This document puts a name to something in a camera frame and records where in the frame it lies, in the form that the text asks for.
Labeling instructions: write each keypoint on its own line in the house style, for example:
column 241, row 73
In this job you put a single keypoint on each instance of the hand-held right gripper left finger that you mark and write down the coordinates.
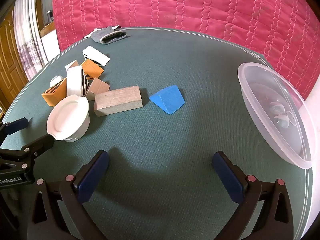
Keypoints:
column 92, row 177

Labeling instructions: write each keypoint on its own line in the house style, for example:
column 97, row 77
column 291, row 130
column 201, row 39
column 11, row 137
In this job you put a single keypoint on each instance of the white curved block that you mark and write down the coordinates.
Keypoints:
column 73, row 82

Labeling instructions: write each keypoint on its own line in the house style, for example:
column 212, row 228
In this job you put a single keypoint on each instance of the brown wooden block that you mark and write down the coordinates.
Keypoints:
column 100, row 86

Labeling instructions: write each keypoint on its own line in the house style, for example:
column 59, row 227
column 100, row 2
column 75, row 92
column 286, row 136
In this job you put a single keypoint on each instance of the grey wooden rectangular block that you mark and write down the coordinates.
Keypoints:
column 117, row 100

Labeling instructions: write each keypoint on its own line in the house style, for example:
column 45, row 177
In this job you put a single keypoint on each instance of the white flat rectangular block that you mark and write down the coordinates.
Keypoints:
column 96, row 55

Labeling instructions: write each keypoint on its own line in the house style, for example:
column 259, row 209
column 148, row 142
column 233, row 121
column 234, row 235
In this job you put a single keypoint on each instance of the wooden door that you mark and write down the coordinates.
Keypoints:
column 10, row 62

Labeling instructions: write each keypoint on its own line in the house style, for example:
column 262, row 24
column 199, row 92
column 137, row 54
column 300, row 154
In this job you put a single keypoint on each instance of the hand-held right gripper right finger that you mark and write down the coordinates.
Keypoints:
column 228, row 177

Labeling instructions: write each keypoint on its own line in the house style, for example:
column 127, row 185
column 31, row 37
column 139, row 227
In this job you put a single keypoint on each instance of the zebra striped triangular block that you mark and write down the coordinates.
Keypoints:
column 85, row 85

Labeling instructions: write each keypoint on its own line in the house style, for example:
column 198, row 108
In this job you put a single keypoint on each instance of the small glass bottle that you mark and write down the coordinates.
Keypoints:
column 50, row 16

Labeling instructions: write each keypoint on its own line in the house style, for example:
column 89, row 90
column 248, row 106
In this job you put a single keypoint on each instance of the pink quilted blanket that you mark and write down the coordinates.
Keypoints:
column 175, row 5

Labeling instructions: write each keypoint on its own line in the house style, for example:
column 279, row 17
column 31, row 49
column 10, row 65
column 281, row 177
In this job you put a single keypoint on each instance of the cream wooden wedge block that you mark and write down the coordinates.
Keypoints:
column 71, row 65

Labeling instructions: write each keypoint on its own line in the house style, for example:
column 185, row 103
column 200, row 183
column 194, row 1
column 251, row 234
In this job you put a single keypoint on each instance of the orange slotted block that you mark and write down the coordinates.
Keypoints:
column 53, row 95

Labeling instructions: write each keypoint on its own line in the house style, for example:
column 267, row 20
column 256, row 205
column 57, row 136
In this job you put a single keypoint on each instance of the blue wooden wedge block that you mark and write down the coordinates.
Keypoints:
column 166, row 98

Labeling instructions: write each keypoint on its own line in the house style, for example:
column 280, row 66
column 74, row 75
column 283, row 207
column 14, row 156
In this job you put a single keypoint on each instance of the white ceramic bowl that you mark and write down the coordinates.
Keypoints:
column 67, row 115

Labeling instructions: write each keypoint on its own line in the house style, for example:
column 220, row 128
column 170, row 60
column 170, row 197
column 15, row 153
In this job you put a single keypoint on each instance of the clear plastic container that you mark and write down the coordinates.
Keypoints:
column 275, row 110

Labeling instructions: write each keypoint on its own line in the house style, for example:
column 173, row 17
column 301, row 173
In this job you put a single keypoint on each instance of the small white block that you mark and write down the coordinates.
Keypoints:
column 55, row 80

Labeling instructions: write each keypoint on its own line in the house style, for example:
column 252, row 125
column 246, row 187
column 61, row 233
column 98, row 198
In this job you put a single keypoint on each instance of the grey work glove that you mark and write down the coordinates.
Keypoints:
column 100, row 36

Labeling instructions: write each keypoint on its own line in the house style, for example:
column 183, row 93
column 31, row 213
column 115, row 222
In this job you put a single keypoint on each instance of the wooden window frame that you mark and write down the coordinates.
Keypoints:
column 46, row 30

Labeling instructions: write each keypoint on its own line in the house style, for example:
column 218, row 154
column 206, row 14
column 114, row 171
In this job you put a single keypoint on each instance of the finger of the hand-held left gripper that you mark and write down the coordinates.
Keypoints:
column 37, row 146
column 17, row 126

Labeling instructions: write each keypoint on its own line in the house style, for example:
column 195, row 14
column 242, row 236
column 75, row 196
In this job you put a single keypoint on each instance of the orange ribbed block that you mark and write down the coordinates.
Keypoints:
column 91, row 67

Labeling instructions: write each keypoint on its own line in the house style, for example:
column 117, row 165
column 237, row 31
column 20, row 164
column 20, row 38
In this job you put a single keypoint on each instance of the white patterned curtain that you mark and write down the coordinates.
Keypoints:
column 27, row 30

